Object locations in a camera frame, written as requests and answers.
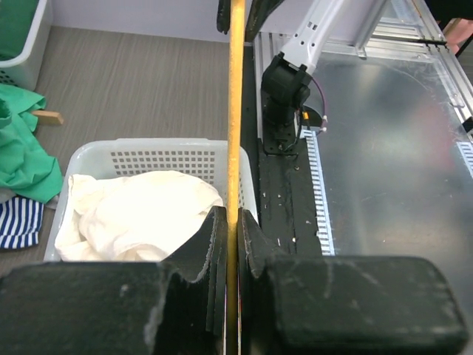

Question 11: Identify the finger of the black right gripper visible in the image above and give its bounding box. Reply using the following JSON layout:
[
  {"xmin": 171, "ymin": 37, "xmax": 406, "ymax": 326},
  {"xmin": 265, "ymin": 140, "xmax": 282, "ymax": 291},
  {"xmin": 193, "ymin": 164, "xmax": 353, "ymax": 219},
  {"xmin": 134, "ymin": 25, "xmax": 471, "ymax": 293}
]
[
  {"xmin": 245, "ymin": 0, "xmax": 276, "ymax": 41},
  {"xmin": 217, "ymin": 0, "xmax": 231, "ymax": 34}
]

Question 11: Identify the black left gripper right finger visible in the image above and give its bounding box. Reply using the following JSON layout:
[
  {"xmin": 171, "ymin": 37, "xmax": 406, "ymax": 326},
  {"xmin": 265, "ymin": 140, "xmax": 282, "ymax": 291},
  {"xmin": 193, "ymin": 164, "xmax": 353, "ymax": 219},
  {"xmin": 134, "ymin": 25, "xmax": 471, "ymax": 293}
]
[{"xmin": 237, "ymin": 209, "xmax": 288, "ymax": 354}]

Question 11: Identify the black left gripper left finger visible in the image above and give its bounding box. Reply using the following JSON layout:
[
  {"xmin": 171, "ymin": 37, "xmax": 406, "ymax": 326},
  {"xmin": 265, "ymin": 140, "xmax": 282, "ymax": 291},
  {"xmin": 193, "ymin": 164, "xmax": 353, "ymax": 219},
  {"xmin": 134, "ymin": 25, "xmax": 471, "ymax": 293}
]
[{"xmin": 161, "ymin": 207, "xmax": 228, "ymax": 354}]

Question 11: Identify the yellow velvet hanger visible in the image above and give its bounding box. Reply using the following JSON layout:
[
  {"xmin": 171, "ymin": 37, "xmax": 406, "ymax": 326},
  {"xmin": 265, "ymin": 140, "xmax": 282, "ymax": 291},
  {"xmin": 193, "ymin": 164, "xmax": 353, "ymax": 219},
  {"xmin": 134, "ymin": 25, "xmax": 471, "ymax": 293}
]
[{"xmin": 225, "ymin": 0, "xmax": 245, "ymax": 354}]

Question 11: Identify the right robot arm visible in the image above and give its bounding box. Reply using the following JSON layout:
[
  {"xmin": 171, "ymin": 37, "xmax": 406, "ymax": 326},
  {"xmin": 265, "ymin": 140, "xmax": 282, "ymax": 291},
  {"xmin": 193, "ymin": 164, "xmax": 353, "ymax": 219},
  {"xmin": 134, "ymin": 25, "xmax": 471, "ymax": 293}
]
[{"xmin": 261, "ymin": 0, "xmax": 387, "ymax": 155}]

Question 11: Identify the blue white striped tank top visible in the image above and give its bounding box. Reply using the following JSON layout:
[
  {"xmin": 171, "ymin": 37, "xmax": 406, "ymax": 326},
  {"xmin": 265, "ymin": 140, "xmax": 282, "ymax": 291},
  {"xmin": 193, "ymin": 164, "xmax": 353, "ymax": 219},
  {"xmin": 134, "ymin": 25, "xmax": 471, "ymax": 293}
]
[{"xmin": 0, "ymin": 196, "xmax": 44, "ymax": 250}]

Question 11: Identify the green tank top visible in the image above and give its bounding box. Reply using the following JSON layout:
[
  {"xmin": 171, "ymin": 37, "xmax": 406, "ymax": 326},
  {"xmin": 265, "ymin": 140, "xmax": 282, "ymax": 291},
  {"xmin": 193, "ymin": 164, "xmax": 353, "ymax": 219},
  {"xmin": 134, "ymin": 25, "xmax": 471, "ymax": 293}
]
[{"xmin": 1, "ymin": 84, "xmax": 63, "ymax": 203}]

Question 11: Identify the white perforated front basket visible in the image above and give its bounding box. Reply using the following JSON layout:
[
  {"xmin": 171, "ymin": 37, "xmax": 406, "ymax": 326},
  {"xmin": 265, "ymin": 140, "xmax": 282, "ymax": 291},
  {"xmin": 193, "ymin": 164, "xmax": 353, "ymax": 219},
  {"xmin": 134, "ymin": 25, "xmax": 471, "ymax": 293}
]
[{"xmin": 43, "ymin": 137, "xmax": 259, "ymax": 263}]

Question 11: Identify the white perforated basket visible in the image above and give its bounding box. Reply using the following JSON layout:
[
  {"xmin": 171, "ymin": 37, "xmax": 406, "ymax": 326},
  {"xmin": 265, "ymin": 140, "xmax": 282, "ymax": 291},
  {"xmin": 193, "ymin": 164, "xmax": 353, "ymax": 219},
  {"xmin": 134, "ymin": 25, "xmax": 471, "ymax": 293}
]
[
  {"xmin": 43, "ymin": 137, "xmax": 259, "ymax": 263},
  {"xmin": 1, "ymin": 0, "xmax": 53, "ymax": 91}
]

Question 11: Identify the wooden clothes rack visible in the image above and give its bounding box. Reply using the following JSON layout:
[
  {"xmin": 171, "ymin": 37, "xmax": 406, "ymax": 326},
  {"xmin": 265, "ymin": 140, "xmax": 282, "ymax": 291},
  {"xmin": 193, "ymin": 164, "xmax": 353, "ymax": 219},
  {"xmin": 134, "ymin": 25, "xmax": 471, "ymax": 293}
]
[{"xmin": 31, "ymin": 110, "xmax": 64, "ymax": 126}]

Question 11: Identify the white perforated back basket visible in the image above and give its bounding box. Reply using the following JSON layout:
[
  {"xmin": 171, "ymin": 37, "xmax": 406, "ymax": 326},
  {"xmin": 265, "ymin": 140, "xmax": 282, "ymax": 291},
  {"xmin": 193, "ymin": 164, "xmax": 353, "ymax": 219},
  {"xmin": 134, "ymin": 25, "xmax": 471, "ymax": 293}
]
[{"xmin": 1, "ymin": 0, "xmax": 53, "ymax": 91}]

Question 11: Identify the folded green garment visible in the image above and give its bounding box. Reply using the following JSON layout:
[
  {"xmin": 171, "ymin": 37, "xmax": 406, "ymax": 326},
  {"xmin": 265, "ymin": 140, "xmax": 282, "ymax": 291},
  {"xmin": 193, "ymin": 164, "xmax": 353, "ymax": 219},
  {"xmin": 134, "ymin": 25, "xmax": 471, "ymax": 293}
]
[{"xmin": 1, "ymin": 0, "xmax": 38, "ymax": 61}]

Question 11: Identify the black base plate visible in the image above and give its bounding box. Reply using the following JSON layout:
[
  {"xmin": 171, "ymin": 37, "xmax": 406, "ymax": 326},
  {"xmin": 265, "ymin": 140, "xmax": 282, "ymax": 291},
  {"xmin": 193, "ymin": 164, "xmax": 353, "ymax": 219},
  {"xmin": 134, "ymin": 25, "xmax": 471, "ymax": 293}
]
[{"xmin": 241, "ymin": 47, "xmax": 322, "ymax": 258}]

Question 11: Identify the white slotted cable duct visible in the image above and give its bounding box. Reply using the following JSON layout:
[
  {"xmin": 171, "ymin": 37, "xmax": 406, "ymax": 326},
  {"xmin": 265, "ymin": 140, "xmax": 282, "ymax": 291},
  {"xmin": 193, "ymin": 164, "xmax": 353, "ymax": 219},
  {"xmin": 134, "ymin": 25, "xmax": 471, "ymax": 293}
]
[{"xmin": 302, "ymin": 127, "xmax": 336, "ymax": 256}]

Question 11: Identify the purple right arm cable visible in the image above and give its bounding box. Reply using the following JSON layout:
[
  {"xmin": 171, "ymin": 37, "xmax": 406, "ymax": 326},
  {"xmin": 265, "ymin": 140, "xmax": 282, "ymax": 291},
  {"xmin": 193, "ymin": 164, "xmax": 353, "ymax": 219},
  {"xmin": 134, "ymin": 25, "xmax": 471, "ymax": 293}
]
[{"xmin": 312, "ymin": 79, "xmax": 330, "ymax": 135}]

